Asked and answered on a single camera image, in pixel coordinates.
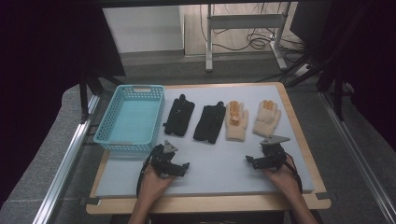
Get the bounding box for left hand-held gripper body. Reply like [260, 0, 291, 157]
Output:
[150, 139, 179, 178]

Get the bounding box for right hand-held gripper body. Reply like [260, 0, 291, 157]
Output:
[260, 134, 291, 172]

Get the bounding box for cream glove with orange fingertips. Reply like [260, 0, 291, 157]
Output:
[252, 99, 282, 138]

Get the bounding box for cream glove with orange label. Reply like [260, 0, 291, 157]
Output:
[224, 100, 249, 143]

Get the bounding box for turquoise plastic basket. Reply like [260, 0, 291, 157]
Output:
[92, 84, 166, 155]

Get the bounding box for black glove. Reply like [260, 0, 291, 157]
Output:
[163, 93, 196, 137]
[192, 101, 227, 145]

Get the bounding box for person's left hand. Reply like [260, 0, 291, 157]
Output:
[137, 162, 177, 201]

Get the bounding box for person's right hand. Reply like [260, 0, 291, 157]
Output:
[262, 154, 302, 201]

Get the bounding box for grey foam mat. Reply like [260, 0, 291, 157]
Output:
[94, 84, 315, 199]

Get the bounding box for wooden table board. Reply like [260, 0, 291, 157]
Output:
[86, 81, 332, 216]

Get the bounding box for black metal stand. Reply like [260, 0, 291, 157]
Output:
[285, 46, 357, 123]
[78, 70, 126, 124]

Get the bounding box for white power strip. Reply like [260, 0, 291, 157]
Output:
[293, 63, 313, 77]

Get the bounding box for white panel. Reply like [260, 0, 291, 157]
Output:
[102, 5, 186, 54]

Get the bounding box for black curtain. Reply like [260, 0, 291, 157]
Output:
[289, 0, 396, 154]
[0, 0, 126, 208]

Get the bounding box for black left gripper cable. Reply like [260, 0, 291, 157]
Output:
[135, 144, 163, 199]

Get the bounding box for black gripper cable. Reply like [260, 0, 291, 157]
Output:
[135, 144, 163, 199]
[284, 151, 304, 194]

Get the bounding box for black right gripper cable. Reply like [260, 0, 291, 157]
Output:
[284, 151, 304, 194]

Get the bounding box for aluminium rail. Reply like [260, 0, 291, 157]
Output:
[32, 93, 101, 224]
[319, 91, 396, 224]

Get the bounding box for black cables on floor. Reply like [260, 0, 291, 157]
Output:
[199, 3, 310, 63]

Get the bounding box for white metal desk frame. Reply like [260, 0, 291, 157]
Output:
[205, 3, 290, 73]

